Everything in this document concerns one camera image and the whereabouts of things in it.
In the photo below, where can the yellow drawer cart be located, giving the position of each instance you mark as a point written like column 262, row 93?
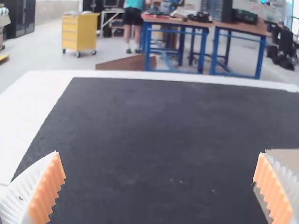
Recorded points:
column 79, row 32

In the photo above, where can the brown wooden board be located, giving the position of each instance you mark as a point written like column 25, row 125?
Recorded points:
column 126, row 64

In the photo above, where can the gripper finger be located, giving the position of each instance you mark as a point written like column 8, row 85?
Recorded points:
column 21, row 198
column 278, row 193

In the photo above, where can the black bags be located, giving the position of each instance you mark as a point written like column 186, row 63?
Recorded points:
column 281, row 59

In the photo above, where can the blue frame workbench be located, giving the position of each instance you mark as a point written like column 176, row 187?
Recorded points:
column 238, row 26
column 177, row 22

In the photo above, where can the black cabinet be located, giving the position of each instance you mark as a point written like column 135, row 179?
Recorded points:
column 21, row 18

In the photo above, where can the person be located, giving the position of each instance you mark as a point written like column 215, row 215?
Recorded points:
column 286, row 37
column 132, row 16

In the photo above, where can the grey metal table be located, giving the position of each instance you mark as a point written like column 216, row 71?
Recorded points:
column 109, row 10

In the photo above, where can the black mat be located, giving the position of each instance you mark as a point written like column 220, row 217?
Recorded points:
column 151, row 140

